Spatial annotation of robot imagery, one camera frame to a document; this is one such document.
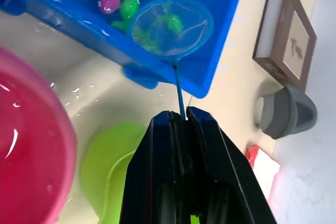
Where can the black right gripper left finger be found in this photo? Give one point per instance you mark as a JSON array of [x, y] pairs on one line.
[[151, 171]]

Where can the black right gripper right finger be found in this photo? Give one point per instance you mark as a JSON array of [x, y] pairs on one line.
[[223, 176]]

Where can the blue fish net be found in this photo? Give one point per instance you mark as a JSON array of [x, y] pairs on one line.
[[179, 87]]

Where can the green toy fish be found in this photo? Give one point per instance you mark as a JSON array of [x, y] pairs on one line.
[[129, 7], [175, 23]]

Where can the green plastic bucket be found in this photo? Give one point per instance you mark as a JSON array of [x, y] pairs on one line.
[[101, 161]]

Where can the grey cup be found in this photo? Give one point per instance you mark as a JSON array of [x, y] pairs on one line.
[[284, 112]]

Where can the pink plastic bucket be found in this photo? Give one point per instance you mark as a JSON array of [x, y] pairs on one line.
[[34, 140]]

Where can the blue plastic tub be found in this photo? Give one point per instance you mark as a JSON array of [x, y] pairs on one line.
[[78, 28]]

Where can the red and white packet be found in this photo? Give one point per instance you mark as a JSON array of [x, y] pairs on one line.
[[263, 167]]

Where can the brown picture frame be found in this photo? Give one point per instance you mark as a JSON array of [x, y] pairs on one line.
[[284, 37]]

